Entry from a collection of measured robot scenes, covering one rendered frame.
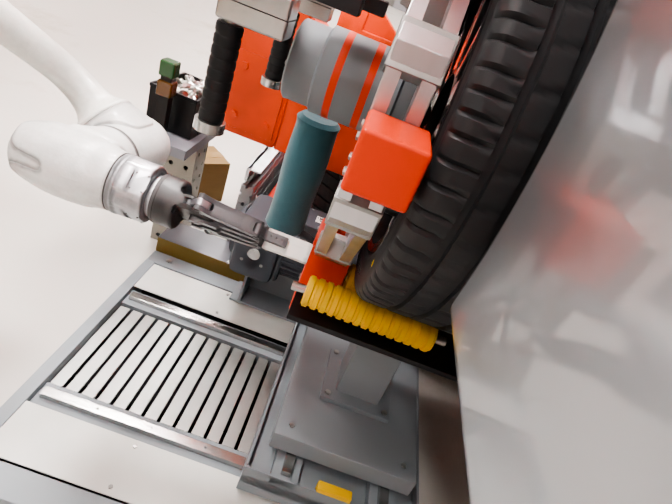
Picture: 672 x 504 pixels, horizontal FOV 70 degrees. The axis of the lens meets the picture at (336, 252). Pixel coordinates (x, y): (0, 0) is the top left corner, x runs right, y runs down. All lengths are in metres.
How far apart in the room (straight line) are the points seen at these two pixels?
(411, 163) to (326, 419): 0.69
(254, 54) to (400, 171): 0.88
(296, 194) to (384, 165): 0.53
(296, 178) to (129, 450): 0.64
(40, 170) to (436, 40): 0.54
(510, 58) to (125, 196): 0.51
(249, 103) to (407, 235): 0.86
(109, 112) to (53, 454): 0.64
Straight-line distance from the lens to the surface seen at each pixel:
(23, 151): 0.79
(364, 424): 1.09
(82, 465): 1.11
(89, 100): 0.91
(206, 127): 0.71
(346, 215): 0.62
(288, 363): 1.25
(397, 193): 0.50
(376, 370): 1.05
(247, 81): 1.33
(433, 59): 0.56
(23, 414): 1.18
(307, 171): 0.98
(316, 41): 0.79
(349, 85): 0.77
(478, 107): 0.52
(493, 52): 0.54
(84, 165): 0.75
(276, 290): 1.51
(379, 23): 3.21
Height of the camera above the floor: 1.01
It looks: 30 degrees down
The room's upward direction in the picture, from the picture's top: 22 degrees clockwise
